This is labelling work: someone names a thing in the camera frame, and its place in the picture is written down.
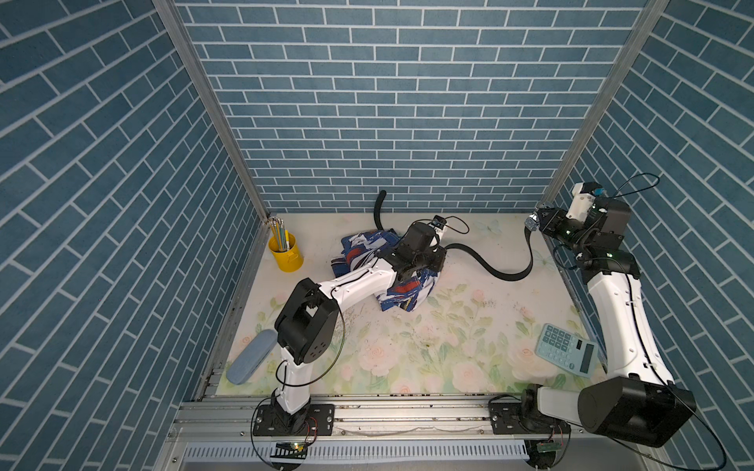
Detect blue patterned trousers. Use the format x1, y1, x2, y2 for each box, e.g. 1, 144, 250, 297
331, 230, 440, 312

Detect black leather belt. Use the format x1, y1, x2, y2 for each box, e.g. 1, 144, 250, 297
372, 189, 536, 283

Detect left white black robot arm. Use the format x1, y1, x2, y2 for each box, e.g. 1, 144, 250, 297
274, 216, 448, 415

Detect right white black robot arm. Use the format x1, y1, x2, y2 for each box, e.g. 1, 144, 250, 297
522, 194, 696, 447

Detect floral table mat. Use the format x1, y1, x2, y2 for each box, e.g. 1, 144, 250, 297
210, 213, 606, 396

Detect light green calculator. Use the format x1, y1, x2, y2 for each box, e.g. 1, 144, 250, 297
535, 324, 598, 378

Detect yellow pen cup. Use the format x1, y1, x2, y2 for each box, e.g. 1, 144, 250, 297
268, 232, 304, 273

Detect pens in cup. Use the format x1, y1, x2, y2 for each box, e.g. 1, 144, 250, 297
267, 216, 291, 253

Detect blue grey glasses case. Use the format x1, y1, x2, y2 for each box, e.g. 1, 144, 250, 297
226, 329, 278, 386

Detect right small circuit board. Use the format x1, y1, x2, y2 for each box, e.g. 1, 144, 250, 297
535, 441, 562, 453

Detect small circuit board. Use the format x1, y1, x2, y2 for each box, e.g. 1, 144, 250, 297
535, 441, 562, 453
270, 442, 310, 461

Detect left small circuit board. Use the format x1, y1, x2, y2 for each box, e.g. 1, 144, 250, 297
270, 442, 310, 461

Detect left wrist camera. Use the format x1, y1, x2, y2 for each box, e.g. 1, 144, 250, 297
430, 215, 448, 241

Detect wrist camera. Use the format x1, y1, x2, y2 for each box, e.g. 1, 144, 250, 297
567, 182, 605, 223
430, 215, 448, 241

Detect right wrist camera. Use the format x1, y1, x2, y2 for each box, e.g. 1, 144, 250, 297
567, 182, 605, 223

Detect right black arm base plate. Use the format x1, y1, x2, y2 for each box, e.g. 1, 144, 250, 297
488, 402, 571, 437

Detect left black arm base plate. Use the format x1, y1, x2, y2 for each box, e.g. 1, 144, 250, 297
251, 402, 336, 437

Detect aluminium mounting rail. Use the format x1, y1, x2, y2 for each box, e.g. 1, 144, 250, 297
172, 395, 655, 443

